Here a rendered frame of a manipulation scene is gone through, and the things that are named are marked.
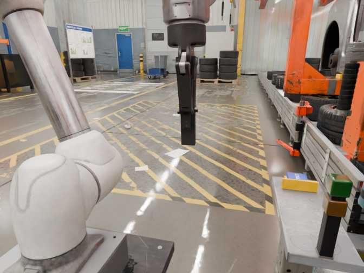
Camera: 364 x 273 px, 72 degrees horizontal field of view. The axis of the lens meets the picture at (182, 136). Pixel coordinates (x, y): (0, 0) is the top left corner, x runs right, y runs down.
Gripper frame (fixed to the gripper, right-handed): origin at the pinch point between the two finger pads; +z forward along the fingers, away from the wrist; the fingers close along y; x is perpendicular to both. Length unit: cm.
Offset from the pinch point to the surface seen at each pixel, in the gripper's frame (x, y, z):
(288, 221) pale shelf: 26.8, -18.2, 31.7
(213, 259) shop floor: 4, -49, 74
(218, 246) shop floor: 5, -58, 74
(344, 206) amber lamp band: 33.9, -3.2, 17.7
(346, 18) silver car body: 127, -249, -61
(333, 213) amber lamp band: 31.9, -3.4, 19.8
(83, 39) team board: -474, -786, -128
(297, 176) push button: 35, -42, 28
